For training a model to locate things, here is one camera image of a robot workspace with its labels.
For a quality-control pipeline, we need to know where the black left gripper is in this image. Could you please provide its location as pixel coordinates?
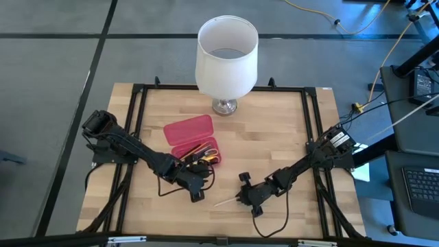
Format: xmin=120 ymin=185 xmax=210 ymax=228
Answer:
xmin=174 ymin=158 xmax=214 ymax=203

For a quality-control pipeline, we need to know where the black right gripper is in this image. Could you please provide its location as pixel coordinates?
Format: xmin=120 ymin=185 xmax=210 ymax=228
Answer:
xmin=235 ymin=172 xmax=277 ymax=217

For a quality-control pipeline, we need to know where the pale pink pen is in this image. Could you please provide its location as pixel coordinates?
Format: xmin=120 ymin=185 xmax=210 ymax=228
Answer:
xmin=213 ymin=196 xmax=241 ymax=208

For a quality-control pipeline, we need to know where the pink plastic pencil box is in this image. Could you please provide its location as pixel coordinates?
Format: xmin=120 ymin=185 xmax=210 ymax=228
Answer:
xmin=163 ymin=114 xmax=222 ymax=167

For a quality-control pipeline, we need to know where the white shade silver table lamp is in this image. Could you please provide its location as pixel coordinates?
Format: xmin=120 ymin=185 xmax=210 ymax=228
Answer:
xmin=194 ymin=14 xmax=259 ymax=117

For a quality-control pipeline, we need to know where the black rig support beam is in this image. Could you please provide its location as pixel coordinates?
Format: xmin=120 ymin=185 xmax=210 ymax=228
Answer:
xmin=352 ymin=132 xmax=399 ymax=169
xmin=392 ymin=32 xmax=439 ymax=79

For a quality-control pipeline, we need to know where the black rig crossbar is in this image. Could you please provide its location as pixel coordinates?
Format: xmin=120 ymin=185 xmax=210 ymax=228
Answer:
xmin=0 ymin=231 xmax=439 ymax=247

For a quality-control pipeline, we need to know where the grey laptop black keyboard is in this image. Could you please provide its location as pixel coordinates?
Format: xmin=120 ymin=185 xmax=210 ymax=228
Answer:
xmin=384 ymin=150 xmax=439 ymax=241

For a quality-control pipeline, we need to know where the grey side cart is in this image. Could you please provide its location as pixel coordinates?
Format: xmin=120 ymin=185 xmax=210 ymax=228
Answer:
xmin=379 ymin=64 xmax=439 ymax=157

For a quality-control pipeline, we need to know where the grey blue chair leg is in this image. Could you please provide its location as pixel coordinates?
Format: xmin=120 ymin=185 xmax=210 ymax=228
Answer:
xmin=0 ymin=150 xmax=27 ymax=165

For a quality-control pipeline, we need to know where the black power adapter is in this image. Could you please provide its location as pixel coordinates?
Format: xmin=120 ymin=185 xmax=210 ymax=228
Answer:
xmin=409 ymin=69 xmax=436 ymax=106

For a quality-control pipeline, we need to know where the black left wrist camera cable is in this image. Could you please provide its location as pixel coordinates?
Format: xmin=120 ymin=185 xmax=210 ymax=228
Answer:
xmin=156 ymin=159 xmax=217 ymax=198

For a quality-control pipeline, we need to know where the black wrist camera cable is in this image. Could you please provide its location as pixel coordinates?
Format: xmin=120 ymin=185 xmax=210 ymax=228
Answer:
xmin=252 ymin=185 xmax=291 ymax=239
xmin=156 ymin=159 xmax=217 ymax=198

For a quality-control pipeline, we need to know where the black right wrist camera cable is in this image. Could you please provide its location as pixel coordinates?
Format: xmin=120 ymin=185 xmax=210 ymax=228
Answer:
xmin=252 ymin=185 xmax=291 ymax=239

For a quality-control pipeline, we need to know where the black aluminium table frame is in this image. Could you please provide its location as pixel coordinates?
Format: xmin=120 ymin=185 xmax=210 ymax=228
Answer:
xmin=82 ymin=75 xmax=366 ymax=241

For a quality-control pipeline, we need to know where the silver rig bracket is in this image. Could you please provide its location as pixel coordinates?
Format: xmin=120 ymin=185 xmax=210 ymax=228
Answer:
xmin=297 ymin=239 xmax=339 ymax=247
xmin=107 ymin=235 xmax=147 ymax=245

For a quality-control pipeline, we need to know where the white cable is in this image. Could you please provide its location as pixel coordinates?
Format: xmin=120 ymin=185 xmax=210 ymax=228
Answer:
xmin=368 ymin=102 xmax=439 ymax=140

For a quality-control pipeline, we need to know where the yellow floor cable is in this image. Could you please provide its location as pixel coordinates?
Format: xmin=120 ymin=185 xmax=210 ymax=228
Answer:
xmin=283 ymin=0 xmax=392 ymax=35

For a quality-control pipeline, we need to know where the yellow hanging cable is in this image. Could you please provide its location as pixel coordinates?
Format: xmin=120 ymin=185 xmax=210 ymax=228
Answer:
xmin=351 ymin=0 xmax=434 ymax=114

